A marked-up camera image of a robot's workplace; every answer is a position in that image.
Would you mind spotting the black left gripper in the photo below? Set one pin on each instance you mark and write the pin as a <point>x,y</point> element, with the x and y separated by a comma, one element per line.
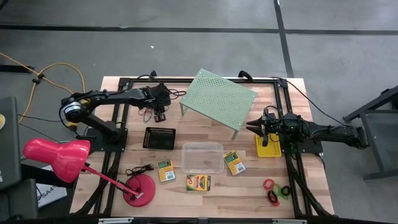
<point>157,95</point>

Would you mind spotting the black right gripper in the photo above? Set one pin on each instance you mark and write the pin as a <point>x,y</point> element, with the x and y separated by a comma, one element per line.
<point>275,126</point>

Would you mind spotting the Crayola crayon box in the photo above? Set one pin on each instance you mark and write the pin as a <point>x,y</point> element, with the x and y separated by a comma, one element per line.
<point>166,170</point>
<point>198,182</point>
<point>234,162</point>

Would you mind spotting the clear plastic bin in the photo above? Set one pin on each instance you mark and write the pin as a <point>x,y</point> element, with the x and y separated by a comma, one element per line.
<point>202,157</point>

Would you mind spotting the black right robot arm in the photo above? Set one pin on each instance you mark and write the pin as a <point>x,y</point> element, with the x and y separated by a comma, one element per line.
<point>335,132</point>

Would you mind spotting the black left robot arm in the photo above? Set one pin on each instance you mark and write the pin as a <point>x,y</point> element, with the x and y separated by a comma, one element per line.
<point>109,96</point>

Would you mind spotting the red desk lamp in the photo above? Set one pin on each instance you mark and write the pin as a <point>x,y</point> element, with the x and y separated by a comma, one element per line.
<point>62,155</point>

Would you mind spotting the black mesh basket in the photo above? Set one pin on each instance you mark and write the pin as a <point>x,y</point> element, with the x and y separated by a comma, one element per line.
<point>159,138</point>

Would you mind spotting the yellow plastic basket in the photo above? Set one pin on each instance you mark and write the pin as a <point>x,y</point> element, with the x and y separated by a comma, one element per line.
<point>273,151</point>

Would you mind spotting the green perforated metal shelf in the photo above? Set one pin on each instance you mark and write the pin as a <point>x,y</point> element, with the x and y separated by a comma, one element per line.
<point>217,98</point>

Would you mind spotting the red rubber band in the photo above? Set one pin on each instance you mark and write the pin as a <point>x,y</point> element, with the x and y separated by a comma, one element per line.
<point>273,203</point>
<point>264,183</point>

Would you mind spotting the black rubber band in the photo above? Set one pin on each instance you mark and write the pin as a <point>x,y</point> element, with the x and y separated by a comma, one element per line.
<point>281,190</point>
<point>269,196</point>

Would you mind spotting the dark metal side table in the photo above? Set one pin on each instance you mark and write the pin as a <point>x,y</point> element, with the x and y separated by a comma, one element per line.
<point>373,137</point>

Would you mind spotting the white labelled box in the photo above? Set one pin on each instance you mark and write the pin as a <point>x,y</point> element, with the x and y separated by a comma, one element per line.
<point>51,196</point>

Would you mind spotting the black floor bar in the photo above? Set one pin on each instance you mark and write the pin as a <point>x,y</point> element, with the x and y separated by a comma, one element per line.
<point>15,68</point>

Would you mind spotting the grey cabinet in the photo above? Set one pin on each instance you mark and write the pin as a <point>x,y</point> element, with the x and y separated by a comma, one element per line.
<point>7,140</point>

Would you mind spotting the round yellowish object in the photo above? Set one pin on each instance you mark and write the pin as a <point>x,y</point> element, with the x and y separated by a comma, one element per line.
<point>2,121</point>

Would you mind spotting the grey box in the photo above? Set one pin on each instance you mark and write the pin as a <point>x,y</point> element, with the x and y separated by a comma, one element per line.
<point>18,199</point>

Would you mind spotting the black aluminium table frame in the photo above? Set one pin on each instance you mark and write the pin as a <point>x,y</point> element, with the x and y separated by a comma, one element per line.
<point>140,80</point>

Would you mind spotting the silver metal bracket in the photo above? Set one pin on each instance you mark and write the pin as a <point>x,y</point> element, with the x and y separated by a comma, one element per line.
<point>289,221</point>
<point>116,221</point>

